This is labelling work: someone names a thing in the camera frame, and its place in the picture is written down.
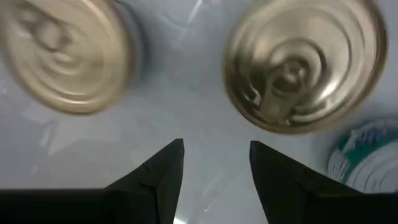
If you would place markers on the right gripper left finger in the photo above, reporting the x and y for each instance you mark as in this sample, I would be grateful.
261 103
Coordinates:
93 208

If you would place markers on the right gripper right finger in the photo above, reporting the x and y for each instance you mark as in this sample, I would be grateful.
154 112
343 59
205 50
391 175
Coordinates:
311 205

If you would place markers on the green white label tuna can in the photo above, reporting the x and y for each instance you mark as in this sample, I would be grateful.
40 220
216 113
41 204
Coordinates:
367 161

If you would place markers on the blue red label seafood can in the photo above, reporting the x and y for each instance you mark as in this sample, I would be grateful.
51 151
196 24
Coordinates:
62 56
311 46

